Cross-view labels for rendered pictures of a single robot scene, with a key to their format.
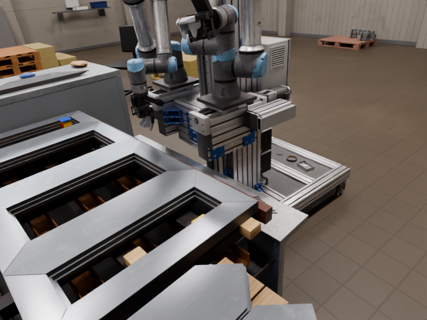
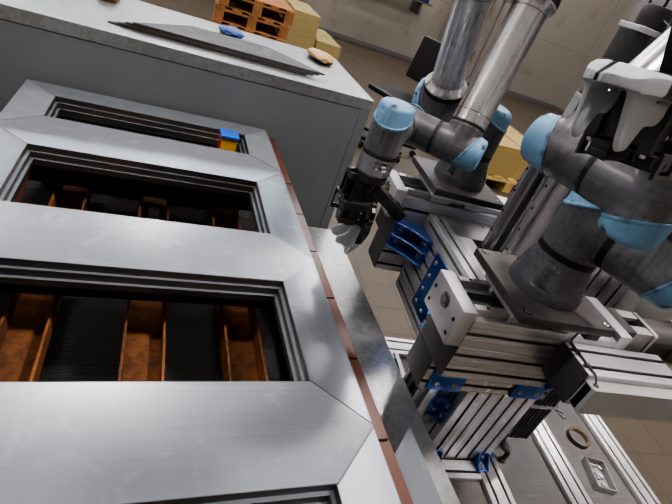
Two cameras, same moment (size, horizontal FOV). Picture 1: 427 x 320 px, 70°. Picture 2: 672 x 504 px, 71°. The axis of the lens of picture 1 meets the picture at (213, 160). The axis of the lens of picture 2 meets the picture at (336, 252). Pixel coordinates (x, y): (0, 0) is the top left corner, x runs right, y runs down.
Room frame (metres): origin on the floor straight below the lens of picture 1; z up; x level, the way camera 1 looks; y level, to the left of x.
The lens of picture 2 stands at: (0.56, 0.09, 1.46)
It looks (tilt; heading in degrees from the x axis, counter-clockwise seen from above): 31 degrees down; 15
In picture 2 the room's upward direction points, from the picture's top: 21 degrees clockwise
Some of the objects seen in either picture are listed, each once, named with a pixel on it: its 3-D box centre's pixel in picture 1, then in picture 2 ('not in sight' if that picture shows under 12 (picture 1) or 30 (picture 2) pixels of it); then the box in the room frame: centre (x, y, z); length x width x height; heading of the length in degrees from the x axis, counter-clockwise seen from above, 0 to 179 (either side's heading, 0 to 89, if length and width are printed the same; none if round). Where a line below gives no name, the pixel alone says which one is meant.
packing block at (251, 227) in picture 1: (250, 228); not in sight; (0.80, -0.11, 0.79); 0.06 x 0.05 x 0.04; 132
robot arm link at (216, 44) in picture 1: (221, 46); (638, 195); (1.23, -0.07, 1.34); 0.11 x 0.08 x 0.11; 61
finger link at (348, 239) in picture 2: (147, 124); (346, 239); (1.46, 0.32, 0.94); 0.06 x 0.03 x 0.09; 132
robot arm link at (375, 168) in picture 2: (140, 87); (375, 164); (1.47, 0.33, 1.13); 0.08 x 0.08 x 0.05
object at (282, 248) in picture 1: (182, 209); not in sight; (1.34, 0.19, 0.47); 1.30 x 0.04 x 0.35; 42
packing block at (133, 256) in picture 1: (136, 259); not in sight; (0.70, 0.27, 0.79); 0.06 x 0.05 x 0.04; 132
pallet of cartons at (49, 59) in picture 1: (51, 60); (308, 36); (7.12, 3.41, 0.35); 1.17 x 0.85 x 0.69; 35
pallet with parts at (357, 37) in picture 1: (347, 37); not in sight; (8.02, -3.58, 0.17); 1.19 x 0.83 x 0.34; 35
